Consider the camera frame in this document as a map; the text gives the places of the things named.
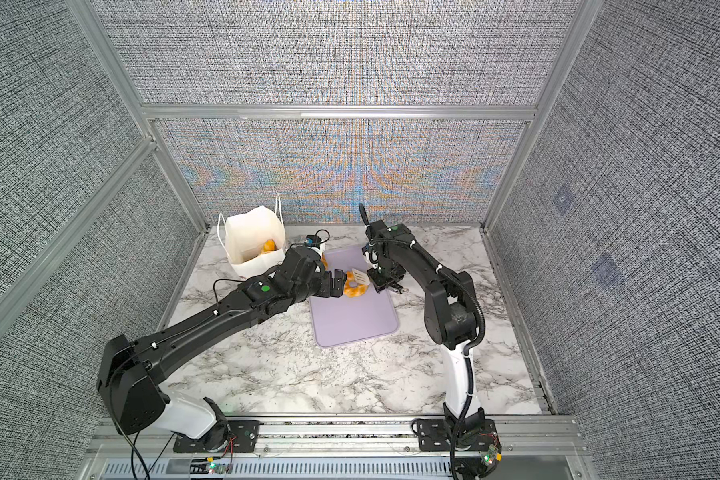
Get sugared ring donut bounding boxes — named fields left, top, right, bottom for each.
left=343, top=269, right=370, bottom=298

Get small striped bread top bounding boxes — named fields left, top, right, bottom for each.
left=260, top=239, right=278, bottom=255

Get white paper bag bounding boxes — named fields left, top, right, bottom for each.
left=217, top=194, right=287, bottom=278

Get steel tongs white tips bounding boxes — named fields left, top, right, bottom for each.
left=344, top=268, right=407, bottom=297

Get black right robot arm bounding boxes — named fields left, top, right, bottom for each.
left=363, top=220, right=486, bottom=436

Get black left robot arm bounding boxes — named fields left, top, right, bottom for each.
left=97, top=246, right=348, bottom=452

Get lilac plastic tray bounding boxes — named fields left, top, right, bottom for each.
left=307, top=244, right=401, bottom=350

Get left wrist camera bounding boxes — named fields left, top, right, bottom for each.
left=304, top=228, right=331, bottom=254

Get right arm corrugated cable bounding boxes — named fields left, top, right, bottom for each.
left=358, top=202, right=488, bottom=480

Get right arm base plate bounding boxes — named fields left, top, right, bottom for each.
left=417, top=418, right=503, bottom=452

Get aluminium front rail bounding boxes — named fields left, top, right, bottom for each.
left=75, top=414, right=598, bottom=479

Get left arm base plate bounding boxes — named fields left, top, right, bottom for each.
left=173, top=420, right=261, bottom=455

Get aluminium cage frame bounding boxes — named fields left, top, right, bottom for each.
left=0, top=0, right=607, bottom=367

